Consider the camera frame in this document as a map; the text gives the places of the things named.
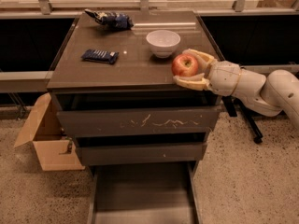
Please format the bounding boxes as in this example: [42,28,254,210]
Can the blue flat snack packet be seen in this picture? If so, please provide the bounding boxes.
[81,49,119,64]

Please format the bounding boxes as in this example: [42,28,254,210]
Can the grey bottom drawer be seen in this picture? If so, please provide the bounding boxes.
[87,162,203,224]

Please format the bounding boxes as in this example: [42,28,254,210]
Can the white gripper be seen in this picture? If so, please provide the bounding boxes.
[173,49,241,96]

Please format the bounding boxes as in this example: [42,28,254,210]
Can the grey drawer cabinet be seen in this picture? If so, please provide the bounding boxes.
[46,10,233,175]

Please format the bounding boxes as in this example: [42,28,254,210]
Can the grey top drawer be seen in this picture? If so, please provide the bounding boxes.
[52,90,221,138]

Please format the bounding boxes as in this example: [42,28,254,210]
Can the red apple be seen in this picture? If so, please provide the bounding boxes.
[171,54,199,77]

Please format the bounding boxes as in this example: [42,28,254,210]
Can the black wheeled stand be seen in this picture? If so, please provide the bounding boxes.
[221,96,263,144]

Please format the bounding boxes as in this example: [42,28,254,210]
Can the white ceramic bowl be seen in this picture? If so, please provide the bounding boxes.
[146,30,180,58]

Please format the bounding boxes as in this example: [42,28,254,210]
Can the grey middle drawer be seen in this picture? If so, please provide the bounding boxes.
[76,133,207,166]

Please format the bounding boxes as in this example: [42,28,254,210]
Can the blue crumpled chip bag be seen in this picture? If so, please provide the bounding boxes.
[84,9,134,30]

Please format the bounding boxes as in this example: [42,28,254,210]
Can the open cardboard box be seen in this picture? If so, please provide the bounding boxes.
[14,93,85,171]

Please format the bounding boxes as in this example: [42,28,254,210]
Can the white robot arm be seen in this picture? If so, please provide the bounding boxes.
[171,49,299,128]

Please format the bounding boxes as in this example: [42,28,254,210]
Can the grey drawer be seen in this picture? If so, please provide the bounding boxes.
[52,90,221,138]
[76,133,207,166]
[87,162,203,224]

